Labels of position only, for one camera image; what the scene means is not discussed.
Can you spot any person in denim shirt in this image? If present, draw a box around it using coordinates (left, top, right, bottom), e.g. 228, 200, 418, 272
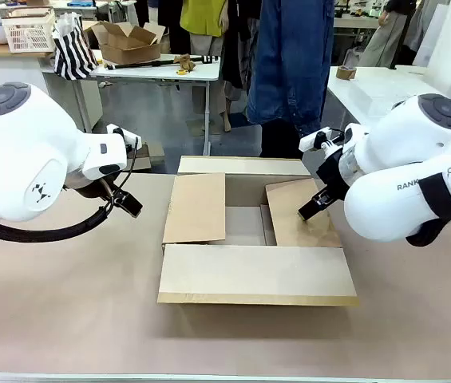
247, 0, 336, 159

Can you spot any black left arm cable sleeve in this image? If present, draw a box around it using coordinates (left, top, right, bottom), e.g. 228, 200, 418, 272
0, 199, 113, 244

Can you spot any person in beige skirt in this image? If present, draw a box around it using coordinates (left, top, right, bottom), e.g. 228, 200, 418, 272
358, 0, 409, 69

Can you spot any white plastic basket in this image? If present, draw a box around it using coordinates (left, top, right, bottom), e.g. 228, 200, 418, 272
1, 7, 57, 53

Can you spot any white background table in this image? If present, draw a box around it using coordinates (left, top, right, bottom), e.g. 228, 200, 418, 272
41, 49, 223, 156

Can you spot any crumpled brown paper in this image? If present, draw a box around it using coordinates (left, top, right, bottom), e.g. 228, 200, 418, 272
172, 53, 195, 72

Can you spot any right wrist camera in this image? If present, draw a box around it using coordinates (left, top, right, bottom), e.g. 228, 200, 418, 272
299, 126, 346, 155

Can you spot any large brown cardboard box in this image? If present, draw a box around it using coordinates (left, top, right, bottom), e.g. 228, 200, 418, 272
156, 155, 360, 307

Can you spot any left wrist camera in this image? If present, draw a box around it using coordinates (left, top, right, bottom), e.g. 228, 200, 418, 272
105, 123, 143, 152

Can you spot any black pole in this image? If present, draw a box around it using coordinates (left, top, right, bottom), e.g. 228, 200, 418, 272
103, 55, 220, 71

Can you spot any yellow vest garment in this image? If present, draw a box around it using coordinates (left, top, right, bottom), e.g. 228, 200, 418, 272
180, 0, 229, 38

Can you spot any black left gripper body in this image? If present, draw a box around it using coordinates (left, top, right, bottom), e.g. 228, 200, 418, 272
63, 172, 117, 203

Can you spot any black white striped bag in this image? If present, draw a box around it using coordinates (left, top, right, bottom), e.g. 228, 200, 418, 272
51, 11, 99, 81

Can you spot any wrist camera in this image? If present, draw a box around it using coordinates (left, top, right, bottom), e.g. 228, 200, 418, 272
299, 126, 346, 155
105, 123, 143, 152

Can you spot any small open cardboard box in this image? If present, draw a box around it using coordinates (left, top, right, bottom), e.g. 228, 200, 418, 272
85, 20, 167, 65

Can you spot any white board panel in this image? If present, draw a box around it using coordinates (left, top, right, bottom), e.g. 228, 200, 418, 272
413, 0, 451, 69

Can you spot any white side table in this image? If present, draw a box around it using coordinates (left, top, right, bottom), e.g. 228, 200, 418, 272
324, 65, 449, 139

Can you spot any flat cardboard on floor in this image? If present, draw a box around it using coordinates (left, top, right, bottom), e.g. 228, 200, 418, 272
135, 142, 166, 172

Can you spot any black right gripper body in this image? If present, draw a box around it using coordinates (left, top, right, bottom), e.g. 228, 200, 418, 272
315, 148, 352, 199

